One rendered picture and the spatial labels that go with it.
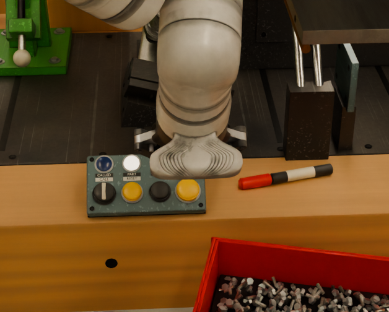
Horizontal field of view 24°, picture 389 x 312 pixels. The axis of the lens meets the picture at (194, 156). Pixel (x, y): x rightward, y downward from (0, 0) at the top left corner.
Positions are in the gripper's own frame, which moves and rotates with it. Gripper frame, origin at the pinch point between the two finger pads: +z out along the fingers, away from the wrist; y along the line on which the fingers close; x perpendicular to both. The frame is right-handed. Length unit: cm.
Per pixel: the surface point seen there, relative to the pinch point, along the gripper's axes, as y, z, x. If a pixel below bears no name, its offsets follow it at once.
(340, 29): -18.5, -5.4, -14.2
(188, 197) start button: -0.3, 8.4, 1.3
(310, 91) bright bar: -17.0, 8.7, -13.0
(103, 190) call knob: 10.3, 8.3, 0.2
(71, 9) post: 18, 43, -47
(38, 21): 21, 28, -36
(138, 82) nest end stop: 5.7, 17.6, -19.4
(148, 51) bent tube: 4.0, 18.4, -24.9
